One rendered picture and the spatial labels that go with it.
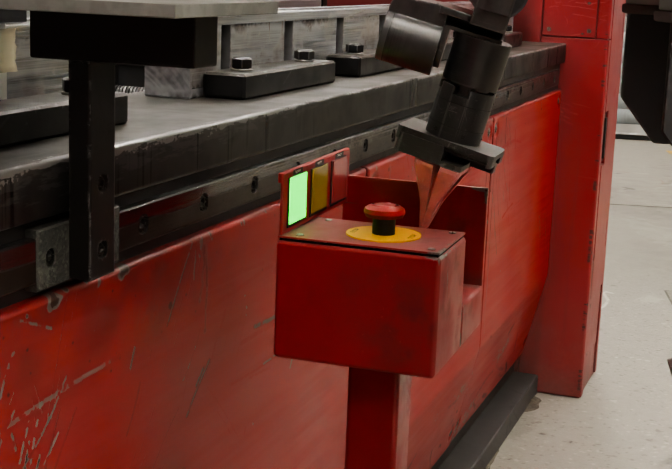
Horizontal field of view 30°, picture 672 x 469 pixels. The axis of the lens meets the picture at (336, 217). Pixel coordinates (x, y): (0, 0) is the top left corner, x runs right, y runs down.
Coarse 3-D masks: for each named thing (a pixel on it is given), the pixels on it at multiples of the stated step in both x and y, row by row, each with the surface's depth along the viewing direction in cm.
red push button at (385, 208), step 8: (368, 208) 119; (376, 208) 118; (384, 208) 118; (392, 208) 118; (400, 208) 119; (368, 216) 119; (376, 216) 118; (384, 216) 118; (392, 216) 118; (400, 216) 119; (376, 224) 119; (384, 224) 119; (392, 224) 119; (376, 232) 119; (384, 232) 119; (392, 232) 119
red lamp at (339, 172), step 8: (336, 160) 131; (344, 160) 133; (336, 168) 131; (344, 168) 133; (336, 176) 131; (344, 176) 134; (336, 184) 131; (344, 184) 134; (336, 192) 132; (344, 192) 134; (336, 200) 132
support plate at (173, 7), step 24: (0, 0) 90; (24, 0) 90; (48, 0) 89; (72, 0) 88; (96, 0) 88; (120, 0) 89; (144, 0) 91; (168, 0) 93; (192, 0) 96; (216, 0) 98; (240, 0) 101
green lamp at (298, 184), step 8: (296, 176) 120; (304, 176) 122; (296, 184) 120; (304, 184) 122; (296, 192) 120; (304, 192) 122; (296, 200) 120; (304, 200) 122; (296, 208) 120; (304, 208) 123; (296, 216) 121; (304, 216) 123
